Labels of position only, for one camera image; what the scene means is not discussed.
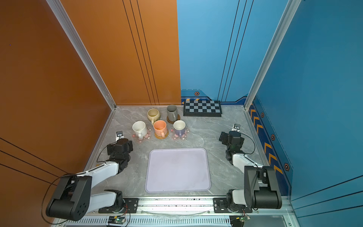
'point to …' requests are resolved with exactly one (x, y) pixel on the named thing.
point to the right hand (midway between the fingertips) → (231, 134)
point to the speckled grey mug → (172, 112)
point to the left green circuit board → (116, 219)
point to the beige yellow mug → (153, 114)
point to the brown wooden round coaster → (178, 118)
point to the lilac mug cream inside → (179, 127)
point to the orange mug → (160, 128)
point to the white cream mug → (140, 129)
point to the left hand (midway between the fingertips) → (119, 141)
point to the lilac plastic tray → (173, 170)
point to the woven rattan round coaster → (160, 137)
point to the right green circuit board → (245, 218)
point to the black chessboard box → (203, 108)
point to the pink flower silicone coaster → (183, 137)
